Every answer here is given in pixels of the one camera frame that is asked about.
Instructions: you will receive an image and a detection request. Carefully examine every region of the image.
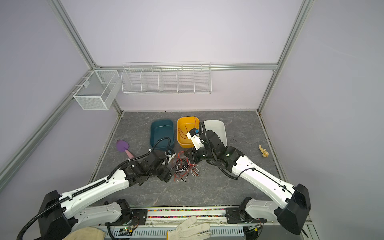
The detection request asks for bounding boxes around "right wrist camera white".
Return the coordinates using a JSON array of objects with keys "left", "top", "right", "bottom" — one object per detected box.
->
[{"left": 187, "top": 128, "right": 204, "bottom": 150}]

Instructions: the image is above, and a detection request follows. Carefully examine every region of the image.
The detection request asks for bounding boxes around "small white mesh basket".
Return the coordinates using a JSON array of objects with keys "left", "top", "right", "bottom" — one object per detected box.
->
[{"left": 74, "top": 70, "right": 122, "bottom": 111}]

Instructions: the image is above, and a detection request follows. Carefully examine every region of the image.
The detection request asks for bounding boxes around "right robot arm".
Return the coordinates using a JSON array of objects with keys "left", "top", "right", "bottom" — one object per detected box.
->
[{"left": 185, "top": 123, "right": 311, "bottom": 235}]

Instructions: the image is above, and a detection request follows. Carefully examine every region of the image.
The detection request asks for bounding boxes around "teal plastic bin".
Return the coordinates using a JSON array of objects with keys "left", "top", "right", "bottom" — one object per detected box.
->
[{"left": 150, "top": 119, "right": 175, "bottom": 149}]

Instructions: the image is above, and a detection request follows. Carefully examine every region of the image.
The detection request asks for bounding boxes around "white plastic bin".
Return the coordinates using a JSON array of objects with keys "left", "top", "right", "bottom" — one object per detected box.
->
[{"left": 204, "top": 120, "right": 228, "bottom": 147}]

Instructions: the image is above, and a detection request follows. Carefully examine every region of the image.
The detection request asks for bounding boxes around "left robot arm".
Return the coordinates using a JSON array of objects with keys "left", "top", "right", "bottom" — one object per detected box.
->
[{"left": 17, "top": 137, "right": 173, "bottom": 240}]

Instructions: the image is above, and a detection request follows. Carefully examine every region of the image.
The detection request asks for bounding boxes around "cable bundle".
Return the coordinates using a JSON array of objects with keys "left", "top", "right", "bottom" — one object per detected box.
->
[{"left": 173, "top": 150, "right": 201, "bottom": 183}]

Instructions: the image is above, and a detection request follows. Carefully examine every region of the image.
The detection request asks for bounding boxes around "red cable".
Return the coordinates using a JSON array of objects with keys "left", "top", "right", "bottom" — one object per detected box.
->
[{"left": 177, "top": 117, "right": 200, "bottom": 140}]

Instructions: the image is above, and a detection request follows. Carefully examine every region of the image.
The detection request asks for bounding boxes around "yellow plastic bin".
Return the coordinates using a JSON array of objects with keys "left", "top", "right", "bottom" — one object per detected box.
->
[{"left": 177, "top": 117, "right": 200, "bottom": 149}]

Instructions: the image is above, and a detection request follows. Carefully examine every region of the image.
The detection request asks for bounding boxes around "white work glove centre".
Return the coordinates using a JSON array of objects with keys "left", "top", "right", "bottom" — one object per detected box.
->
[{"left": 167, "top": 216, "right": 212, "bottom": 240}]

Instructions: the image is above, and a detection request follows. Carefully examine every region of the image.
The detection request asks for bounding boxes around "long white wire basket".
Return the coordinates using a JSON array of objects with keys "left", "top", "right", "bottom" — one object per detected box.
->
[{"left": 121, "top": 62, "right": 212, "bottom": 95}]

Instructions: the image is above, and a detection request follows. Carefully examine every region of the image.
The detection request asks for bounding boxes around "purple pink scoop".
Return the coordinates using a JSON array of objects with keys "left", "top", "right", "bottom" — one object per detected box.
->
[{"left": 116, "top": 140, "right": 134, "bottom": 160}]

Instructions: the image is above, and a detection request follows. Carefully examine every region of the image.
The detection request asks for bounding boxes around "beige toy figure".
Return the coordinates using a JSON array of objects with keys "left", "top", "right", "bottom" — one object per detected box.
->
[{"left": 259, "top": 145, "right": 269, "bottom": 158}]

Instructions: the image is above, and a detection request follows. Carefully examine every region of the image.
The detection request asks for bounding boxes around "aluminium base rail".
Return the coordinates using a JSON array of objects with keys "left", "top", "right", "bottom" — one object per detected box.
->
[{"left": 61, "top": 204, "right": 313, "bottom": 229}]

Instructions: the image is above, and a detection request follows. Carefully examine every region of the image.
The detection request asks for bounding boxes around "cream work glove left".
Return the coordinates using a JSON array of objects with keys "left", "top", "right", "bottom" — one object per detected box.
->
[{"left": 63, "top": 227, "right": 106, "bottom": 240}]

